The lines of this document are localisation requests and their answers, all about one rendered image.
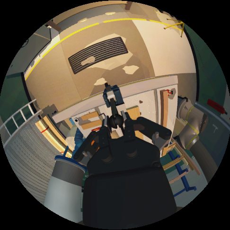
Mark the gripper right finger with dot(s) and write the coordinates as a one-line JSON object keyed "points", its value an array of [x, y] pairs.
{"points": [[152, 128]]}

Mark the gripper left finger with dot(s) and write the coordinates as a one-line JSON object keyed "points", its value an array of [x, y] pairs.
{"points": [[103, 142]]}

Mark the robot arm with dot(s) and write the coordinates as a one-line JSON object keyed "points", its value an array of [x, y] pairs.
{"points": [[194, 125]]}

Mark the brown wooden batten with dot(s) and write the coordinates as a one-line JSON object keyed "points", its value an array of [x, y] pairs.
{"points": [[164, 107]]}

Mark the black ball-knob fence lever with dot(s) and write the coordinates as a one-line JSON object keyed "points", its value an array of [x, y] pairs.
{"points": [[116, 121]]}

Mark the light pine board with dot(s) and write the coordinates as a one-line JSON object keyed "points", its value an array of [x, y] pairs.
{"points": [[133, 112]]}

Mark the dark blue fence lock block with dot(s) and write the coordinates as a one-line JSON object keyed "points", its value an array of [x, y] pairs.
{"points": [[117, 93]]}

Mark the tan wooden push block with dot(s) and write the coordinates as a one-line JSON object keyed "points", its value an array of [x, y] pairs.
{"points": [[89, 119]]}

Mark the stacked tan lumber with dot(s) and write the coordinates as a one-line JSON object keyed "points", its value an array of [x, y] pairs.
{"points": [[52, 136]]}

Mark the blue lumber rack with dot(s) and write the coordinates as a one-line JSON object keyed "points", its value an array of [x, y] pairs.
{"points": [[183, 177]]}

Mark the grey drum with blue rim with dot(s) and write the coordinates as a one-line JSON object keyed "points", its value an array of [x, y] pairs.
{"points": [[62, 186]]}

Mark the red hand tool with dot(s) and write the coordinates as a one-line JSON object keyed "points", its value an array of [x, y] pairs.
{"points": [[216, 106]]}

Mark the grey roller conveyor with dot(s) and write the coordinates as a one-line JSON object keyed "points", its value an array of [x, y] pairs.
{"points": [[30, 158]]}

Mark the black ribbed floor mat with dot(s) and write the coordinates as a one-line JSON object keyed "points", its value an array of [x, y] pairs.
{"points": [[98, 53]]}

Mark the white ladder rack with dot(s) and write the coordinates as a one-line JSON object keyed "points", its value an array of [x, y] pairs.
{"points": [[17, 115]]}

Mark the yellow sawhorse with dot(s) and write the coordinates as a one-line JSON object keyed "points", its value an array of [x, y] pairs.
{"points": [[175, 26]]}

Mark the grey bracket with peg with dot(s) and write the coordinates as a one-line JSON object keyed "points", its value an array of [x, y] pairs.
{"points": [[160, 143]]}

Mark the red switch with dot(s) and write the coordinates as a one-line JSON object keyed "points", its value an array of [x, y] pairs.
{"points": [[169, 92]]}

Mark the brown wooden post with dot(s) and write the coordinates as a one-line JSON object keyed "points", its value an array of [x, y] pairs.
{"points": [[53, 25], [128, 5]]}

